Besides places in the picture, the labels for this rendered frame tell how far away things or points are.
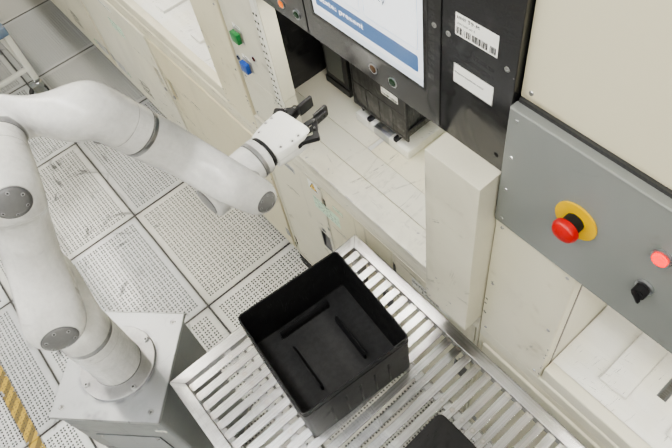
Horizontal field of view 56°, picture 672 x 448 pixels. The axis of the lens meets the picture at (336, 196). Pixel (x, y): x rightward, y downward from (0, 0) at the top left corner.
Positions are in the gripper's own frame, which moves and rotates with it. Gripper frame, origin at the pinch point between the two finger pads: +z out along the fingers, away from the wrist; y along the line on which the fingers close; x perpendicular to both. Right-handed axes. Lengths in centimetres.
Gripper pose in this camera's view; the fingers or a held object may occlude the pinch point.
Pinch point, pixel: (313, 110)
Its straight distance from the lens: 142.6
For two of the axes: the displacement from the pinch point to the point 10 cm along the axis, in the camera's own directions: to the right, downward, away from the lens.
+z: 6.7, -6.5, 3.6
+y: 7.3, 5.0, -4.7
